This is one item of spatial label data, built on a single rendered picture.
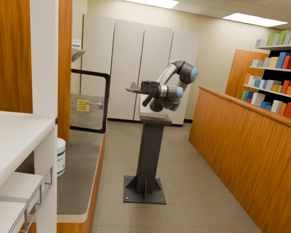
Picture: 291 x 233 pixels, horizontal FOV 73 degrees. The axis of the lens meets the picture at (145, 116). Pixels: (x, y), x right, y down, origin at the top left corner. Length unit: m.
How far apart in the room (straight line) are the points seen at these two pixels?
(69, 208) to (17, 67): 0.84
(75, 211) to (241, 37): 5.38
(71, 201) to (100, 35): 3.85
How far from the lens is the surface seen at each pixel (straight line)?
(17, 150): 0.34
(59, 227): 0.88
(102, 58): 4.41
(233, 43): 5.59
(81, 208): 0.85
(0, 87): 1.40
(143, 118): 1.95
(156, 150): 2.15
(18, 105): 1.38
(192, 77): 1.60
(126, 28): 4.43
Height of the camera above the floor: 1.51
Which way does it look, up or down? 16 degrees down
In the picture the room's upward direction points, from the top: 8 degrees clockwise
